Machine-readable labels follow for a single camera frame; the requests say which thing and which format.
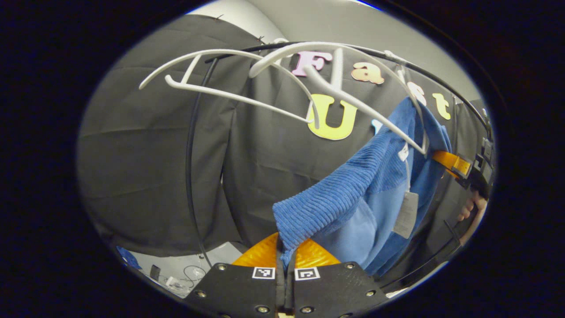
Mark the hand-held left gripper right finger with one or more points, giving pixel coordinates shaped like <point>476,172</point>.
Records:
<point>335,291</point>

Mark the black metal clothes rack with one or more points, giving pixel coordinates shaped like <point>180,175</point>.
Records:
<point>190,154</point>

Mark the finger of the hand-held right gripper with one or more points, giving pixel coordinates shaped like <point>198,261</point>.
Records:
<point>452,162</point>

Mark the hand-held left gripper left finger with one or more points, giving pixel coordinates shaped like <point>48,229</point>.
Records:
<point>238,291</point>

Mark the black backdrop cloth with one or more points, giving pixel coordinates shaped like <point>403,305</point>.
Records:
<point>145,154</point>

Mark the small blue cloth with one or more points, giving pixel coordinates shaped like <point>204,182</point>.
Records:
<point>129,258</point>

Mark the white plastic clothes hanger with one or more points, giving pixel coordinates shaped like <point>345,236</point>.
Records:
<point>220,93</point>
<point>337,70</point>

